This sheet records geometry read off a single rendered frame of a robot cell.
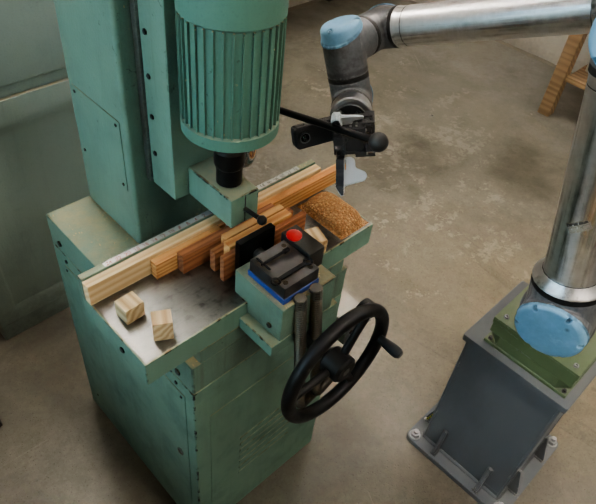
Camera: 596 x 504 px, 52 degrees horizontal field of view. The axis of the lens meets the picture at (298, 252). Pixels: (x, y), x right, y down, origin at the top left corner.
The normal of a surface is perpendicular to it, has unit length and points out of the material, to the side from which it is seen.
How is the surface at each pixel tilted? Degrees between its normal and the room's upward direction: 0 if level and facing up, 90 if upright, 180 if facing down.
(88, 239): 0
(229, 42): 90
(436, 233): 0
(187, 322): 0
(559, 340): 95
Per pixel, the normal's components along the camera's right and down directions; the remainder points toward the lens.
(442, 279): 0.09, -0.71
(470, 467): -0.71, 0.44
